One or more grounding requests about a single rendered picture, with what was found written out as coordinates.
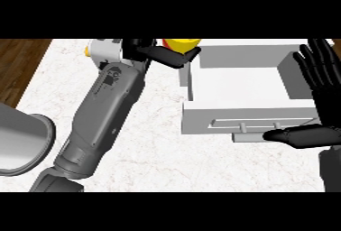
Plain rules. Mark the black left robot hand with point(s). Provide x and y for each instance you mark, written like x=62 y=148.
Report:
x=169 y=57

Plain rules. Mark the grey round pot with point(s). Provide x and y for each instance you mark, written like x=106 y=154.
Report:
x=19 y=141

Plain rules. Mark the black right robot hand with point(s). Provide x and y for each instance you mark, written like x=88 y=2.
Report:
x=326 y=99

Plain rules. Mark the yellow cup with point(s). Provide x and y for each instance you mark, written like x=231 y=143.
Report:
x=183 y=44

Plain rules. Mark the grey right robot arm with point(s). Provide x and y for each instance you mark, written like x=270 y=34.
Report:
x=330 y=171

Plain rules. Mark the white open drawer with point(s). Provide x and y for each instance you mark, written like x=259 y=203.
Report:
x=239 y=82

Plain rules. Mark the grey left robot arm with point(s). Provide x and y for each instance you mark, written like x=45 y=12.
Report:
x=103 y=111

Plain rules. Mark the white drawer front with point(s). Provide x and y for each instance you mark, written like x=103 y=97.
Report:
x=196 y=118

